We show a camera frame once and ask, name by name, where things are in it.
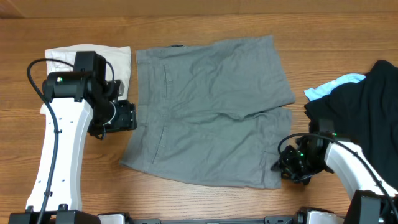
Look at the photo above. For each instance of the grey shorts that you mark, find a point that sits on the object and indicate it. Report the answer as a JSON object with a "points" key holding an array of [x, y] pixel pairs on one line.
{"points": [[212, 114]]}

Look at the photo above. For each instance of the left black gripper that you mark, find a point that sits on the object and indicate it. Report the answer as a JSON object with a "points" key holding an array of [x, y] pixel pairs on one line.
{"points": [[127, 117]]}

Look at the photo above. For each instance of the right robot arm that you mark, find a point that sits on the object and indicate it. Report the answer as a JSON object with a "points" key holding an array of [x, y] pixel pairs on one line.
{"points": [[322, 149]]}

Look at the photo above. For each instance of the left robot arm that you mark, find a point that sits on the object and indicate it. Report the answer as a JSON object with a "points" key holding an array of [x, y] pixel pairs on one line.
{"points": [[78, 103]]}

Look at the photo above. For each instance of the folded beige shorts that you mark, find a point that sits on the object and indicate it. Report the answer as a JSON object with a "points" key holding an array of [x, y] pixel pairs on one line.
{"points": [[119, 57]]}

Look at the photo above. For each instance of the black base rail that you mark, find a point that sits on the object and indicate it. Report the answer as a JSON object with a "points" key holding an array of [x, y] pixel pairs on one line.
{"points": [[211, 221]]}

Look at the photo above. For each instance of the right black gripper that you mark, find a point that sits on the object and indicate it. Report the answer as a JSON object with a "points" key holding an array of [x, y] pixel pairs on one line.
{"points": [[286, 161]]}

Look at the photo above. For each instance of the black garment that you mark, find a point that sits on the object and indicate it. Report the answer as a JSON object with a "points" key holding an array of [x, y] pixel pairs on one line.
{"points": [[367, 112]]}

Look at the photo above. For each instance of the light blue garment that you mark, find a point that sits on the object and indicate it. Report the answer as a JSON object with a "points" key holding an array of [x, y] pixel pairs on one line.
{"points": [[327, 88]]}

